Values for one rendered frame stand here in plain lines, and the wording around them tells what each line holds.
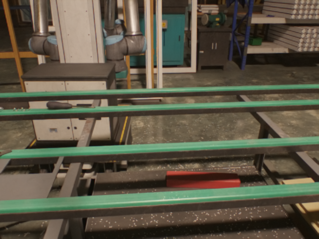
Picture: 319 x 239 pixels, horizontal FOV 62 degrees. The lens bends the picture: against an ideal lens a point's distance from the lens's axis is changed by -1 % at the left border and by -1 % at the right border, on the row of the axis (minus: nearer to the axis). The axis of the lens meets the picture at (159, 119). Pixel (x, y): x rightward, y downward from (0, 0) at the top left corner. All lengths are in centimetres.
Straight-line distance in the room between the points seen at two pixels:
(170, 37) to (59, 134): 344
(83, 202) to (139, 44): 177
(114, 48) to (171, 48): 289
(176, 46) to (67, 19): 314
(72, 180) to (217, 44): 436
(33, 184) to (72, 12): 157
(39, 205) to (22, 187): 11
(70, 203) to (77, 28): 164
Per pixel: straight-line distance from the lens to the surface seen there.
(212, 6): 663
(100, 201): 70
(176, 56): 510
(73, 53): 223
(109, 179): 121
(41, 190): 80
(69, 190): 81
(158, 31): 338
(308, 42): 532
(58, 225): 73
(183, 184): 114
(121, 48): 226
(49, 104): 123
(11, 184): 85
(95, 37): 215
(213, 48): 496
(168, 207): 70
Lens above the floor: 133
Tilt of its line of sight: 26 degrees down
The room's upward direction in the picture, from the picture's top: straight up
